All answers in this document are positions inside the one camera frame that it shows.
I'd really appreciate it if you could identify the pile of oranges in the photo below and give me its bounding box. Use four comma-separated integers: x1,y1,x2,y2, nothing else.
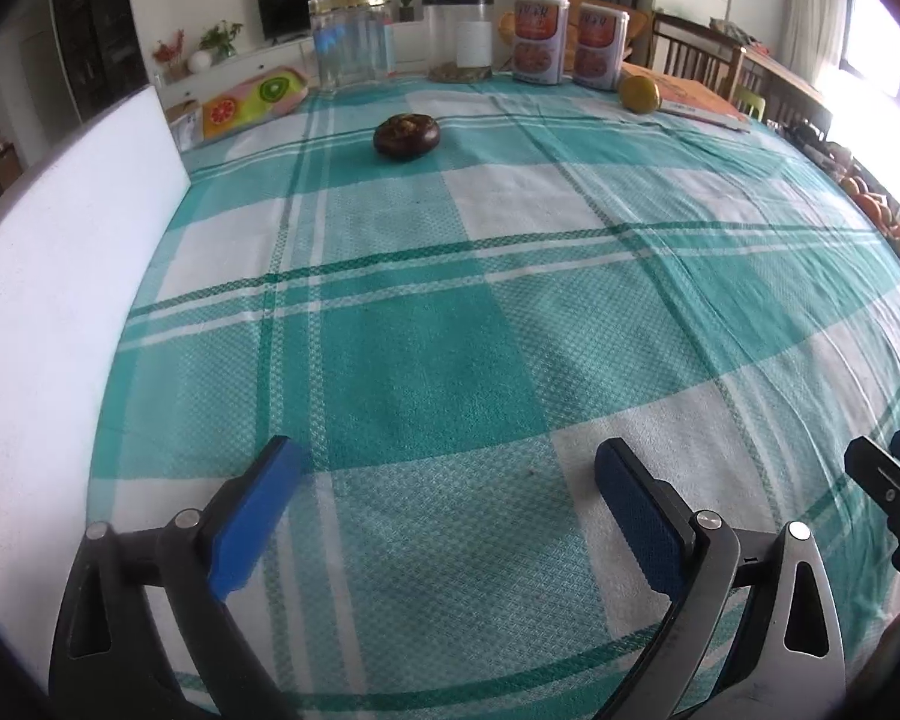
836,172,900,278

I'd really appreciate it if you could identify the red flower plant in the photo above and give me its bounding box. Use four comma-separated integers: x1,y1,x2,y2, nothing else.
152,30,187,83

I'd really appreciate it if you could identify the dark brown round fruit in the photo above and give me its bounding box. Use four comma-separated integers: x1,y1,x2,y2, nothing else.
373,113,442,160

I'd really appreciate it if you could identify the green plant in white vase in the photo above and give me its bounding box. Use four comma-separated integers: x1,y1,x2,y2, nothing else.
187,19,245,70

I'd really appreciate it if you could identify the glass jar with gold lid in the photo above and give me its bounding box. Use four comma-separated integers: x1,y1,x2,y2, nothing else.
307,0,397,95

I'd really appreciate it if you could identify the orange label tin can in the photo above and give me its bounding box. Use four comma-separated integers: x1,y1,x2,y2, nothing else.
511,0,571,85
572,2,631,92

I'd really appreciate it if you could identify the yellow-green orange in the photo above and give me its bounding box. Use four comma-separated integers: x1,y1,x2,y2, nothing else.
619,76,661,115

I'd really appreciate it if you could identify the wooden chair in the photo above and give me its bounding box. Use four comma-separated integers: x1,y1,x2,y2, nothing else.
649,11,747,104

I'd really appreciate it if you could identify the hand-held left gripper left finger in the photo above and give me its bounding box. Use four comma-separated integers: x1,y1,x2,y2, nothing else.
49,435,305,720

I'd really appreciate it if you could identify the white foam board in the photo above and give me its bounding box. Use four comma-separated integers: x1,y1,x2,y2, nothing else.
0,84,192,601

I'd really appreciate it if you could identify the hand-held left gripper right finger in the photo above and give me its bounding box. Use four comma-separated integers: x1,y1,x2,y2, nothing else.
595,437,847,720

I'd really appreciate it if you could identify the green checked tablecloth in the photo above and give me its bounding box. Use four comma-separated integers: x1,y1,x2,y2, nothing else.
88,71,900,717

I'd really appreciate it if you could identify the orange flat book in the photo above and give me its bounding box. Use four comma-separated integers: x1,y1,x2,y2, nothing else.
630,73,752,132

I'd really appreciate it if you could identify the fruit print tray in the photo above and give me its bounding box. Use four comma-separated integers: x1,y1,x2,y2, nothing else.
201,66,310,142

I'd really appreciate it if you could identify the clear jar with black lid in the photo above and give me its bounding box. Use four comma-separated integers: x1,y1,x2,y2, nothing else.
421,0,496,83

